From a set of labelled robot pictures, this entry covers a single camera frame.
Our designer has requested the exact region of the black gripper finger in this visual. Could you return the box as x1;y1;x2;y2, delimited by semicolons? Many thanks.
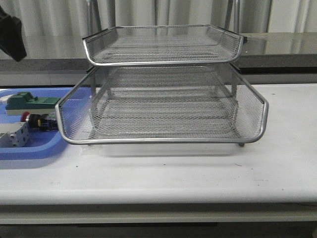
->
0;7;27;62

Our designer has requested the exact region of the red emergency stop button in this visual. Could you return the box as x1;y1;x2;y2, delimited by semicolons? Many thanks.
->
20;112;58;131

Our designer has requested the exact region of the silver mesh tray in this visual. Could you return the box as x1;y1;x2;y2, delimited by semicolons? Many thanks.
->
90;86;238;138
83;24;245;66
55;63;268;145

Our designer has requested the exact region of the blue plastic tray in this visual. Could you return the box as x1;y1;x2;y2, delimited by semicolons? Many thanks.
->
0;87;72;160

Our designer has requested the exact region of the silver top mesh tray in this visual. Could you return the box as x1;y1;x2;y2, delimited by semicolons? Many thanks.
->
83;24;245;66

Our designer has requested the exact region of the clear tape patch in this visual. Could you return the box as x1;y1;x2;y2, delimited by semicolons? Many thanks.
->
81;145;106;157

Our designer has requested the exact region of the silver bottom mesh tray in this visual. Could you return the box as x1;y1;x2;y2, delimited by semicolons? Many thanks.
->
90;86;238;138

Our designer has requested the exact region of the green and beige switch block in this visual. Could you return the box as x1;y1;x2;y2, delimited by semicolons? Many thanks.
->
5;92;60;116

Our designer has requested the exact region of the grey metal rack frame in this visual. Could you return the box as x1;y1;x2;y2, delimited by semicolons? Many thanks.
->
82;29;249;148

